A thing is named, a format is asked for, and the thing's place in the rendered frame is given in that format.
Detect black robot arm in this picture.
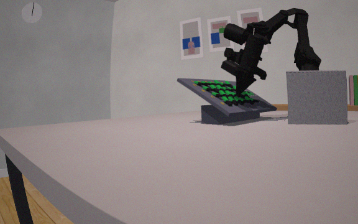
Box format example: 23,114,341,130
224,8,321,71

